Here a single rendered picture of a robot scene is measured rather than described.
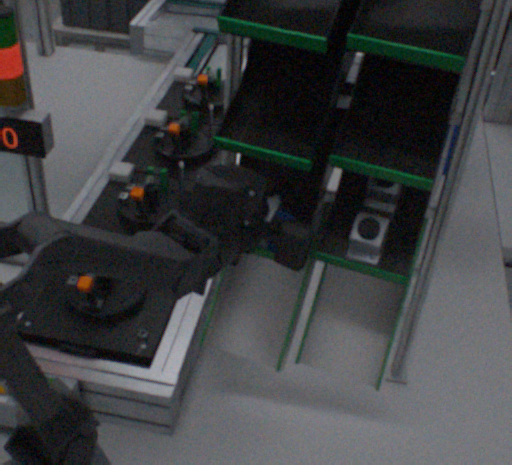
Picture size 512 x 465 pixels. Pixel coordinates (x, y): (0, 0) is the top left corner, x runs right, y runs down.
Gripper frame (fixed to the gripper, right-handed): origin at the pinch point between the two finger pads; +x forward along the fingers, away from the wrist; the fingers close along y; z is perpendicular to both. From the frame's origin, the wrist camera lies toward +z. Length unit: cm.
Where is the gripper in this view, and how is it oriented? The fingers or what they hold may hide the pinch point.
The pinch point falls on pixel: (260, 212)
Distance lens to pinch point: 95.2
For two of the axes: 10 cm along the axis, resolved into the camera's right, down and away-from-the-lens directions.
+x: 4.2, -3.2, 8.5
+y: -8.8, -3.7, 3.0
